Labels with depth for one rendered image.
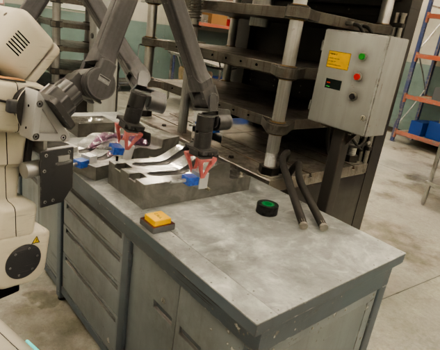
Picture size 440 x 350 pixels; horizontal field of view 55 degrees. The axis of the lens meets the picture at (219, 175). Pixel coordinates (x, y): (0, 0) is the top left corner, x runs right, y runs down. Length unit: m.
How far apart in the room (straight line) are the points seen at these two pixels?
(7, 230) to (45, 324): 1.06
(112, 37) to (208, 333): 0.84
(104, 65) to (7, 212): 0.46
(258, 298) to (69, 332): 1.27
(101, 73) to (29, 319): 1.48
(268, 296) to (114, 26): 0.77
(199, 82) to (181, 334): 0.78
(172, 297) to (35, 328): 0.99
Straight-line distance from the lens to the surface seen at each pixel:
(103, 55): 1.10
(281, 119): 1.94
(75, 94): 1.06
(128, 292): 1.65
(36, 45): 1.16
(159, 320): 1.50
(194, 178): 1.37
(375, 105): 1.84
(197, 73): 1.29
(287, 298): 1.12
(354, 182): 2.57
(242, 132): 2.40
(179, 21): 1.27
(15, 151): 1.22
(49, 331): 2.21
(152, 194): 1.45
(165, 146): 1.93
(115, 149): 1.52
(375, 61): 1.82
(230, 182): 1.66
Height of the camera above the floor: 1.41
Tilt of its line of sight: 19 degrees down
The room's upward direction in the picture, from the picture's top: 8 degrees clockwise
